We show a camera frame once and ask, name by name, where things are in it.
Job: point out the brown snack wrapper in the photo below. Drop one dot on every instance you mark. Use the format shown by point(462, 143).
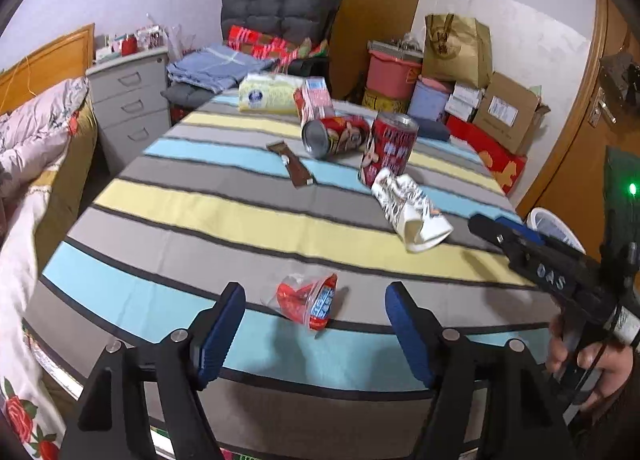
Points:
point(295, 168)

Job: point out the red plaid cloth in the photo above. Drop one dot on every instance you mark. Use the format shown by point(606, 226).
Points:
point(255, 43)

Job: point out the light blue cylinder container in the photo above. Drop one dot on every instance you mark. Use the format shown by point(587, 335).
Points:
point(430, 100)

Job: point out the bed with floral quilt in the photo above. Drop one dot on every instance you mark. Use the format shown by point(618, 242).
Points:
point(30, 240)

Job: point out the yellow-green tissue pack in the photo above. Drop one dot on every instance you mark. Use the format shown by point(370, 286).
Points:
point(270, 93)

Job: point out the white-rimmed trash bin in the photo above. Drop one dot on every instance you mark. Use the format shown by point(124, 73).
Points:
point(537, 215)

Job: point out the wooden door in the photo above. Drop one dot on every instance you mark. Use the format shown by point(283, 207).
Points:
point(570, 165)

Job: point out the red gift box gold print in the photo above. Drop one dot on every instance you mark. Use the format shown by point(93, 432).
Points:
point(495, 155)

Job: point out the white medicine box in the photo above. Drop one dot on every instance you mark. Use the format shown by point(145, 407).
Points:
point(470, 92)
point(461, 110)

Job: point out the yellow patterned box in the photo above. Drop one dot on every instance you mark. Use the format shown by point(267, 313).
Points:
point(382, 100)

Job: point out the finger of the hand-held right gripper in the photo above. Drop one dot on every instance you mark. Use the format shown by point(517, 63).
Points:
point(500, 237)
point(522, 230)

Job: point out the red can with cartoon face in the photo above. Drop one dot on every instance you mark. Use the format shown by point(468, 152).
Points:
point(390, 150)

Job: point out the patterned tray with clutter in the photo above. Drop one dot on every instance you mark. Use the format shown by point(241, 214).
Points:
point(395, 48)

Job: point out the pink plastic bin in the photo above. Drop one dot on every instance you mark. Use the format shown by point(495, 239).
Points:
point(392, 75)

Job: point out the red can with silver end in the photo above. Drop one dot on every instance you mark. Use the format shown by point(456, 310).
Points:
point(340, 138)

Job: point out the pink white small carton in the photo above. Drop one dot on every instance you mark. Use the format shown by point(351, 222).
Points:
point(315, 100)

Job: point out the dark blue glasses case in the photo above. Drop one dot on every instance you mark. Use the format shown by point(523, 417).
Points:
point(432, 129)

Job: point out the grey drawer cabinet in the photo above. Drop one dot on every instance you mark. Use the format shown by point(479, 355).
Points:
point(125, 105)

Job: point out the brown patterned hanging bag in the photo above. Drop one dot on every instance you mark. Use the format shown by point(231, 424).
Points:
point(622, 80)

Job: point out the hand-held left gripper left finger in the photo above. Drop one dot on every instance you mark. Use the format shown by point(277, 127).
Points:
point(220, 335)

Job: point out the open cardboard box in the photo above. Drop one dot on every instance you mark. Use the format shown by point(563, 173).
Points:
point(505, 110)

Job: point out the kraft paper bag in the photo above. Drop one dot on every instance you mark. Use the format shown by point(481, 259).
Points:
point(455, 50)

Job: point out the person's right hand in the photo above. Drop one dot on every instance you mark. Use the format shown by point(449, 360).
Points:
point(600, 370)

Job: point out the wooden bed headboard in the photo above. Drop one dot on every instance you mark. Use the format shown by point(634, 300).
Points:
point(50, 65)

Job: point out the red plastic snack wrapper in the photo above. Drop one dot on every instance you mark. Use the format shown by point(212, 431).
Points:
point(300, 300)

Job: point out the patterned paper cup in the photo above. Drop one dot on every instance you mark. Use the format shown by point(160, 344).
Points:
point(405, 200)

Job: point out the person's right forearm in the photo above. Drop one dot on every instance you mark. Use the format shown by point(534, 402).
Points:
point(620, 425)

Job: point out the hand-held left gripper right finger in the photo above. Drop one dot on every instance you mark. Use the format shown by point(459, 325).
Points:
point(407, 335)

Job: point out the grey cushioned chair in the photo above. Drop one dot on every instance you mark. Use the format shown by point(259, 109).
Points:
point(280, 10)

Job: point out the black green-trimmed bag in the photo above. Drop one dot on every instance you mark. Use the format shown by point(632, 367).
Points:
point(310, 68)

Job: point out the red cup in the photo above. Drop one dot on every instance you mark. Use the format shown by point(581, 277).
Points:
point(129, 44)

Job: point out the blue folded cloth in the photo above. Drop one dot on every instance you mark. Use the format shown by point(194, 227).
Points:
point(210, 65)

